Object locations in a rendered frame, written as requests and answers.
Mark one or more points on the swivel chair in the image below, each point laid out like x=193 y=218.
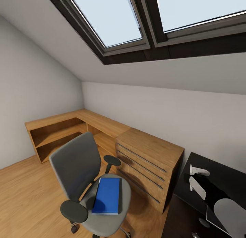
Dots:
x=76 y=164

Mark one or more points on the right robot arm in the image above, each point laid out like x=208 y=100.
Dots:
x=230 y=214

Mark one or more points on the notebook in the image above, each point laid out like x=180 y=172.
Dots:
x=211 y=217

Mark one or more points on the folder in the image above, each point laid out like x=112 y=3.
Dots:
x=107 y=197

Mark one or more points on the desk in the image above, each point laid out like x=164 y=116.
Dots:
x=229 y=180

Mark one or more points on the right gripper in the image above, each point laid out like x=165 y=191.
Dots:
x=187 y=177

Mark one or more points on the fixed window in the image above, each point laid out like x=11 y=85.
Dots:
x=127 y=31

